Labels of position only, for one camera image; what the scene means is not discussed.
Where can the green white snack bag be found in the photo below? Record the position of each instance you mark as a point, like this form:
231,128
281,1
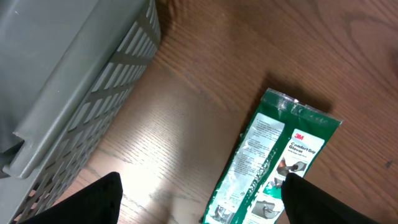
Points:
283,137

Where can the grey plastic basket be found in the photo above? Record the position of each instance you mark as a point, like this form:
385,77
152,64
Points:
67,68

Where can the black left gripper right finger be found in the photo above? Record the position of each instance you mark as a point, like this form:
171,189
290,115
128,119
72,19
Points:
307,204

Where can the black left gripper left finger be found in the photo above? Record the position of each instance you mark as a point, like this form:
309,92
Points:
98,203

